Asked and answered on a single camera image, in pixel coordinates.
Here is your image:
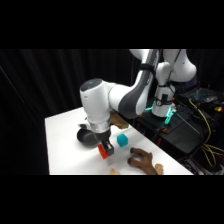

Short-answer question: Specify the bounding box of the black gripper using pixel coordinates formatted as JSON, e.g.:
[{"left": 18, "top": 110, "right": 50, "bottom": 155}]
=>
[{"left": 94, "top": 130, "right": 115, "bottom": 157}]

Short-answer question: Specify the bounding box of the yellow cable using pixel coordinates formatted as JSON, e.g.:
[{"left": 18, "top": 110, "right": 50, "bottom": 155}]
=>
[{"left": 187, "top": 98, "right": 224, "bottom": 168}]

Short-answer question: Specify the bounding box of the brown plush toy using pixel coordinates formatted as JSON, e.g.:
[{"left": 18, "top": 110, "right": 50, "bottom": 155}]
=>
[{"left": 127, "top": 146, "right": 165, "bottom": 176}]

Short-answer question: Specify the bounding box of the black curtain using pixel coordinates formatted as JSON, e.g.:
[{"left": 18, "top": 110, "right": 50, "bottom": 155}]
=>
[{"left": 0, "top": 49, "right": 224, "bottom": 176}]

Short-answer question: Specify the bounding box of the black bowl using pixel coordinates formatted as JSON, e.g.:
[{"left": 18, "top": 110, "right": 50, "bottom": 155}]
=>
[{"left": 76, "top": 128, "right": 102, "bottom": 148}]

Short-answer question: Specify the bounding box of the teal cube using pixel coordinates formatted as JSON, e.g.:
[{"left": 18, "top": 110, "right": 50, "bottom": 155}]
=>
[{"left": 116, "top": 133, "right": 129, "bottom": 148}]

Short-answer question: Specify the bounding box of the red cube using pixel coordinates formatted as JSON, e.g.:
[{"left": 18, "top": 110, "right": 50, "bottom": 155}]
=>
[{"left": 97, "top": 143, "right": 111, "bottom": 160}]

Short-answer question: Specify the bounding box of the black robot stand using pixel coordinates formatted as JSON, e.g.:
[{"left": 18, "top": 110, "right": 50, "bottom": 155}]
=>
[{"left": 128, "top": 97, "right": 224, "bottom": 176}]

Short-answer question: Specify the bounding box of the black electronics box with lights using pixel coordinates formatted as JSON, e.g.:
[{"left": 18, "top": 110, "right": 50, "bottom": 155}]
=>
[{"left": 184, "top": 87, "right": 224, "bottom": 105}]

